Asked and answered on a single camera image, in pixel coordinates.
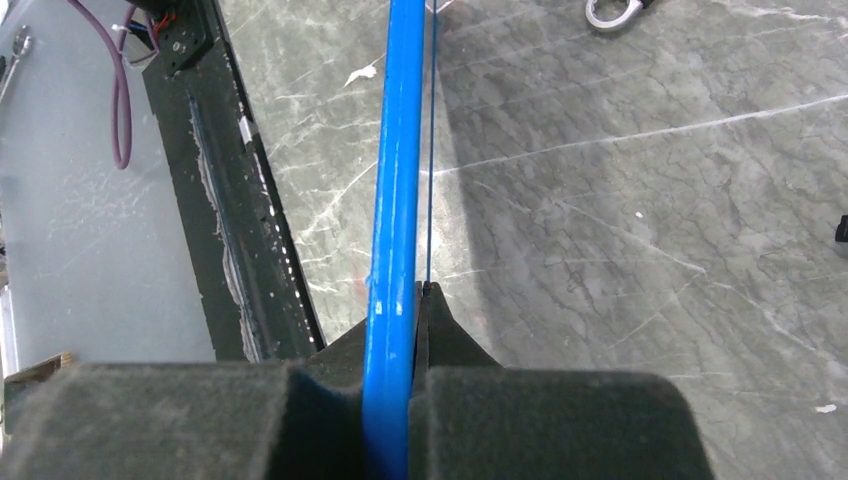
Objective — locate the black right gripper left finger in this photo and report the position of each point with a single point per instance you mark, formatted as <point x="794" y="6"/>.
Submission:
<point x="232" y="420"/>

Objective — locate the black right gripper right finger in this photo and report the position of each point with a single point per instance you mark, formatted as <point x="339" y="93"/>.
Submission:
<point x="473" y="418"/>

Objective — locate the blue framed whiteboard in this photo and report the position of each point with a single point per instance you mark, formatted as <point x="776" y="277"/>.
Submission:
<point x="392" y="295"/>

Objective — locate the black whiteboard stand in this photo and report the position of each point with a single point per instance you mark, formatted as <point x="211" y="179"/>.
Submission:
<point x="841" y="230"/>

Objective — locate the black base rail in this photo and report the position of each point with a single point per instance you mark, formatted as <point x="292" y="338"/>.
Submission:
<point x="253" y="290"/>

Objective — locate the red handled adjustable wrench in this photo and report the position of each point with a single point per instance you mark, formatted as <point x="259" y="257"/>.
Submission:
<point x="612" y="16"/>

